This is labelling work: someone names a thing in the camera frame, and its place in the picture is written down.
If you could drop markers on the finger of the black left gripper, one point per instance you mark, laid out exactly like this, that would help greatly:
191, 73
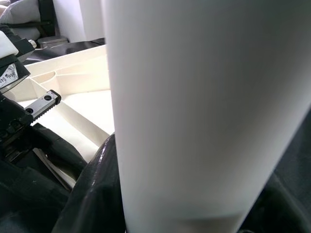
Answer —
63, 148
31, 201

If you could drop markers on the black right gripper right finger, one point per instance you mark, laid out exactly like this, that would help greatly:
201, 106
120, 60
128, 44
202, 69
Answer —
274, 213

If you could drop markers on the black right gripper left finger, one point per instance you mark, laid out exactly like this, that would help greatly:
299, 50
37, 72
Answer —
97, 194

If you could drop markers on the white plastic children table top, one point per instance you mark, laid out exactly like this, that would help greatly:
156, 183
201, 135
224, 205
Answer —
80, 68

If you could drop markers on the black table cloth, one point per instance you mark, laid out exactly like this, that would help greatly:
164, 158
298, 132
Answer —
60, 49

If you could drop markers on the silver metal bin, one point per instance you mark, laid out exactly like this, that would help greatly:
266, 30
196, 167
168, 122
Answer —
52, 41

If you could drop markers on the grey cushion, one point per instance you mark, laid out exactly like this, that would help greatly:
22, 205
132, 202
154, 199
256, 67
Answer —
19, 12

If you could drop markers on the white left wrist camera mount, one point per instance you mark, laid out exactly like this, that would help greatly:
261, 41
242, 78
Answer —
6, 44

